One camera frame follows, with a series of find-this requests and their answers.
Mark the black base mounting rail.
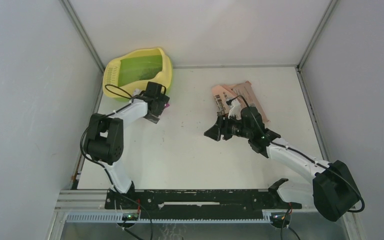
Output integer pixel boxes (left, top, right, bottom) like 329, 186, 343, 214
104, 189, 302, 219

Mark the pink cat litter bag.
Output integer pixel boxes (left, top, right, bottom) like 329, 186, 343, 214
211, 81, 270, 124

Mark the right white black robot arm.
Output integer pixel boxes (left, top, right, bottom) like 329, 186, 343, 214
204, 106, 365, 222

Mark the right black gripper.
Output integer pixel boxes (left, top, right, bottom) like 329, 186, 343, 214
204, 111, 253, 142

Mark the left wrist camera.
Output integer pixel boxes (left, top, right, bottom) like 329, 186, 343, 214
133, 88, 144, 97

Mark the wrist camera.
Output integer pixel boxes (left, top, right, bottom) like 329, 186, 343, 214
133, 88, 144, 97
226, 99, 242, 120

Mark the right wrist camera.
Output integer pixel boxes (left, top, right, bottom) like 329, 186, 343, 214
226, 99, 242, 120

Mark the yellow green litter box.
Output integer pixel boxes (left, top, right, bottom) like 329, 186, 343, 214
102, 47, 173, 102

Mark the white slotted cable duct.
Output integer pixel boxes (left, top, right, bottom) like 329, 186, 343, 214
65, 211, 285, 224

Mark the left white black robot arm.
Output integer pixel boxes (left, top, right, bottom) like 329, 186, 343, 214
79, 81, 170, 209

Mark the right black cable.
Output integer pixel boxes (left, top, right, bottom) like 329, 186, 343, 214
226, 95, 366, 214

